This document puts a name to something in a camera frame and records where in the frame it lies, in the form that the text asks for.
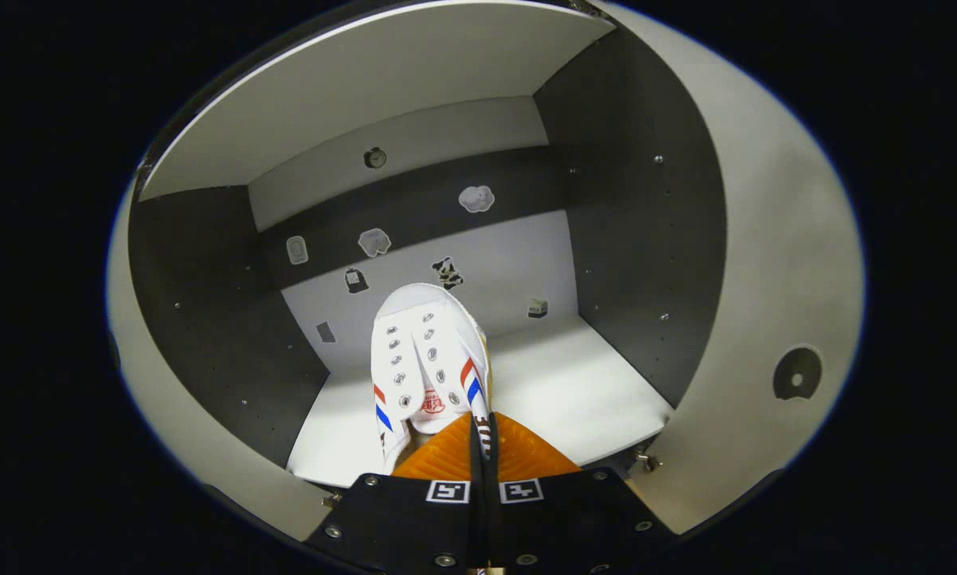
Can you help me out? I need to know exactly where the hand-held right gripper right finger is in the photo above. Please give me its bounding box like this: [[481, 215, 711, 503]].
[[478, 411, 677, 572]]

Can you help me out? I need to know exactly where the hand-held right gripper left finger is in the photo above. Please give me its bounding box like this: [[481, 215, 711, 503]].
[[307, 411, 479, 572]]

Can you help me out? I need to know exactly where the white striped shoe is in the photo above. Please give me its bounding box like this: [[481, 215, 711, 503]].
[[369, 283, 491, 474]]

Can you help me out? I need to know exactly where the white cabinet door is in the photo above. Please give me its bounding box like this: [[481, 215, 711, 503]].
[[107, 184, 332, 544], [626, 8, 867, 536]]

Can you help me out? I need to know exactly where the white shoe cabinet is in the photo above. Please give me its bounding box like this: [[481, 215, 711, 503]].
[[107, 0, 867, 544]]

